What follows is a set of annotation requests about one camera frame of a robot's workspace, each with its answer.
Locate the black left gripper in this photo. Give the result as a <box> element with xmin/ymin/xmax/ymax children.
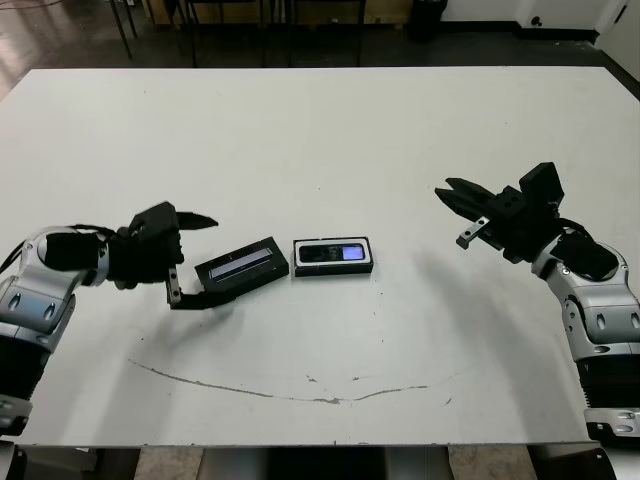
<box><xmin>106</xmin><ymin>211</ymin><xmax>237</xmax><ymax>312</ymax></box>

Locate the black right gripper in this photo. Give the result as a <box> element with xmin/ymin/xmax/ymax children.
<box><xmin>433</xmin><ymin>176</ymin><xmax>565</xmax><ymax>263</ymax></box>

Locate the black box lid silver print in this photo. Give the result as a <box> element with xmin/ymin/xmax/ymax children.
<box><xmin>193</xmin><ymin>235</ymin><xmax>291</xmax><ymax>301</ymax></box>

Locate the black phone-like camera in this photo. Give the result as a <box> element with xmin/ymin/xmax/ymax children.
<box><xmin>298</xmin><ymin>242</ymin><xmax>366</xmax><ymax>264</ymax></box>

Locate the black box base white insert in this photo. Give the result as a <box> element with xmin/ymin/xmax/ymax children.
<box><xmin>292</xmin><ymin>234</ymin><xmax>375</xmax><ymax>279</ymax></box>

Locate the black trash bin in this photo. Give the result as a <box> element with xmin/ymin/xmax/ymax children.
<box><xmin>407</xmin><ymin>0</ymin><xmax>450</xmax><ymax>43</ymax></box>

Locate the light wooden crate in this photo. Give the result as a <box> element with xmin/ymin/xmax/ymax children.
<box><xmin>148</xmin><ymin>0</ymin><xmax>177</xmax><ymax>23</ymax></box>
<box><xmin>362</xmin><ymin>0</ymin><xmax>412</xmax><ymax>25</ymax></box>

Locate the white door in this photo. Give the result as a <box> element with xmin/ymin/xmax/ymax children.
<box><xmin>598</xmin><ymin>0</ymin><xmax>640</xmax><ymax>51</ymax></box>

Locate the robot lower body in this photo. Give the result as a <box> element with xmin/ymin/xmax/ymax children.
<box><xmin>199</xmin><ymin>443</ymin><xmax>454</xmax><ymax>480</ymax></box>

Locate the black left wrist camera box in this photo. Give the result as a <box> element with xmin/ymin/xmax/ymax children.
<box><xmin>128</xmin><ymin>201</ymin><xmax>180</xmax><ymax>236</ymax></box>

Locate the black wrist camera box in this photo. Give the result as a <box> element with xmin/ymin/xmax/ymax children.
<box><xmin>517</xmin><ymin>162</ymin><xmax>566</xmax><ymax>206</ymax></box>
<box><xmin>128</xmin><ymin>201</ymin><xmax>180</xmax><ymax>236</ymax></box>

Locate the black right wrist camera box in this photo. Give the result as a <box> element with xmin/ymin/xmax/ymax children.
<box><xmin>517</xmin><ymin>162</ymin><xmax>566</xmax><ymax>206</ymax></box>

